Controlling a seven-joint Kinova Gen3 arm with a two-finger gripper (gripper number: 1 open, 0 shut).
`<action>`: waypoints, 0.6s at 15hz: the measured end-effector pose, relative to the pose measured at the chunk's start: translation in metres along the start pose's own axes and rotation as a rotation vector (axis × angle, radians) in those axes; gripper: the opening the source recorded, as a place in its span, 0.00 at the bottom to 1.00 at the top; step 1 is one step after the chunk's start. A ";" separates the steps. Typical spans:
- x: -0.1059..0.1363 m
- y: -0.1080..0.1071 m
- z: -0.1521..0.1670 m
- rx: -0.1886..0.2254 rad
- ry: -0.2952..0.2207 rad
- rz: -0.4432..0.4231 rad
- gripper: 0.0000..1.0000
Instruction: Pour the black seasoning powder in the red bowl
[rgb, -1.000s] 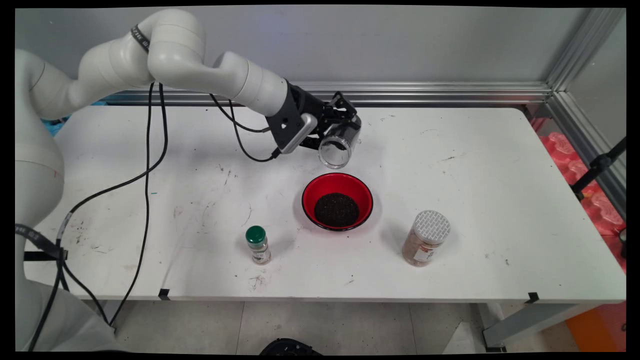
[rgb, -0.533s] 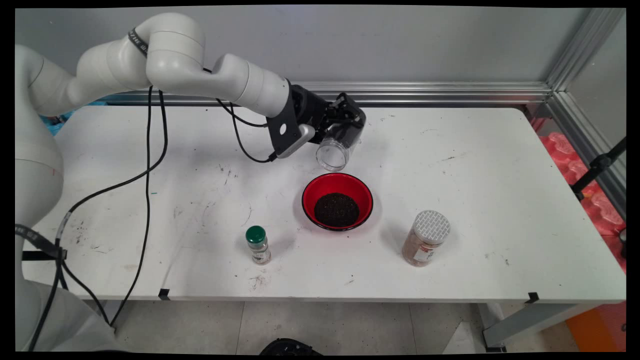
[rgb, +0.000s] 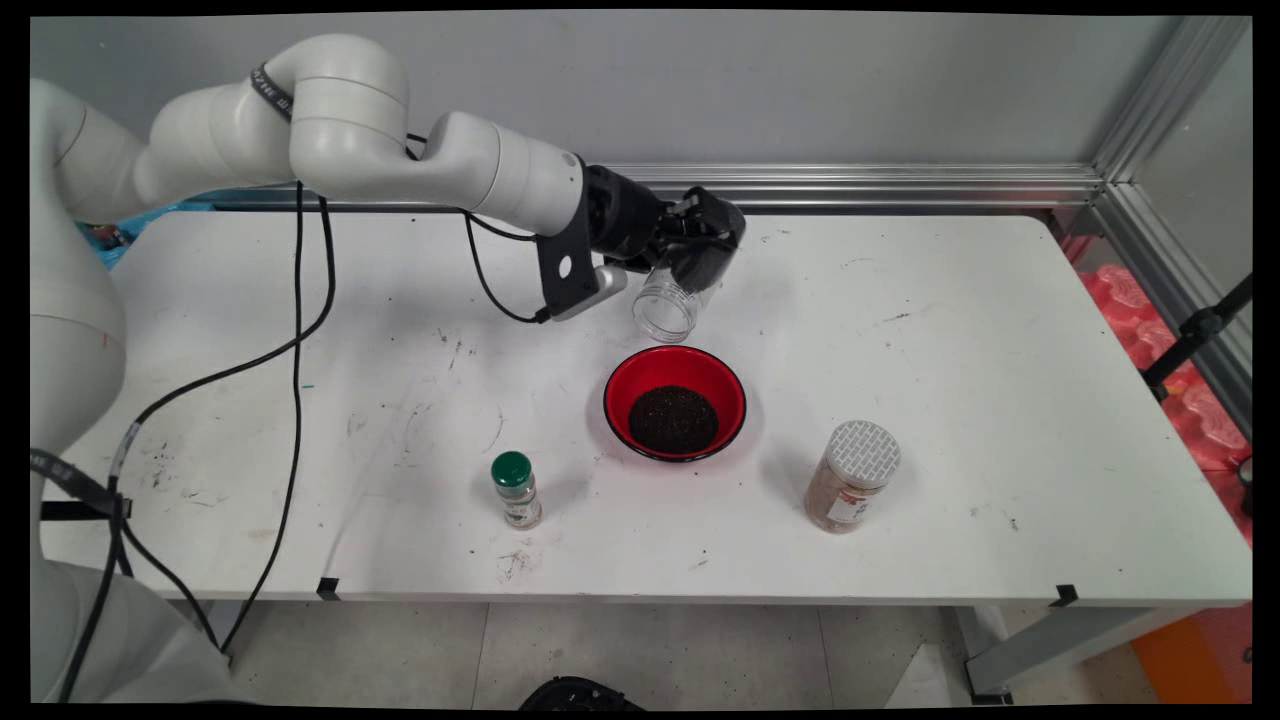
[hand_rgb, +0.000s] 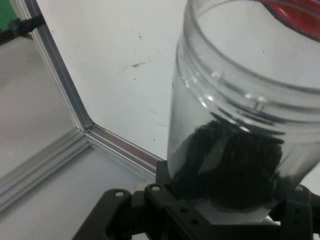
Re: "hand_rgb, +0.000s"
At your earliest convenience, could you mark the aluminium frame post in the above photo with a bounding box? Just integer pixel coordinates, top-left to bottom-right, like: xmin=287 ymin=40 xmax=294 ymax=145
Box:
xmin=0 ymin=128 xmax=91 ymax=213

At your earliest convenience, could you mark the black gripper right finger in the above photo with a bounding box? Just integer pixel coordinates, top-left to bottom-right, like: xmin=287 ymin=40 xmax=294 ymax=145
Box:
xmin=269 ymin=184 xmax=320 ymax=240

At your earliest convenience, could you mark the tall clear plastic jar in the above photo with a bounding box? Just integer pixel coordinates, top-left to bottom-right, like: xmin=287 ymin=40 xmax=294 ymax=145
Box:
xmin=166 ymin=0 xmax=320 ymax=223

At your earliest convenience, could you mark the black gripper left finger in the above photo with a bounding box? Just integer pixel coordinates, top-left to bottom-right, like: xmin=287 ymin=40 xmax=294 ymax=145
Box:
xmin=72 ymin=159 xmax=212 ymax=240

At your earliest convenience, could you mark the aluminium frame rail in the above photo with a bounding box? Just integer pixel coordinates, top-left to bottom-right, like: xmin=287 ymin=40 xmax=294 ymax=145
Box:
xmin=13 ymin=0 xmax=88 ymax=133
xmin=83 ymin=122 xmax=163 ymax=182

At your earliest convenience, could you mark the black tripod stand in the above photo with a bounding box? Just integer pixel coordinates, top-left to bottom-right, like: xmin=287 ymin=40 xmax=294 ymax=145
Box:
xmin=0 ymin=14 xmax=46 ymax=45

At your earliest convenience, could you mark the red bowl with black rim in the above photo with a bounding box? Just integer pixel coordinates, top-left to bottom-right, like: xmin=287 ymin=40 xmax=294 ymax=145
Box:
xmin=254 ymin=0 xmax=320 ymax=41

